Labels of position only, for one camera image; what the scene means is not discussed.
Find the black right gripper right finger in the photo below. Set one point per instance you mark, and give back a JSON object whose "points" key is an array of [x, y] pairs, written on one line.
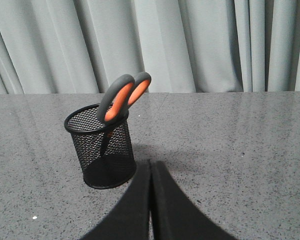
{"points": [[174, 216]]}

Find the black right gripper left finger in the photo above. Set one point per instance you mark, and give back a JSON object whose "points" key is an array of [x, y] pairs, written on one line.
{"points": [[129, 218]]}

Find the grey orange-handled scissors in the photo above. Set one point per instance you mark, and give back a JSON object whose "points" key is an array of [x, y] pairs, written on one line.
{"points": [[120, 96]]}

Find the black mesh pen bucket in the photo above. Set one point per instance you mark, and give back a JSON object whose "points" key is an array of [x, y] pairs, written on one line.
{"points": [[104, 152]]}

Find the grey pleated curtain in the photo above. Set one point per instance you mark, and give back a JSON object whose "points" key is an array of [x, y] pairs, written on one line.
{"points": [[187, 46]]}

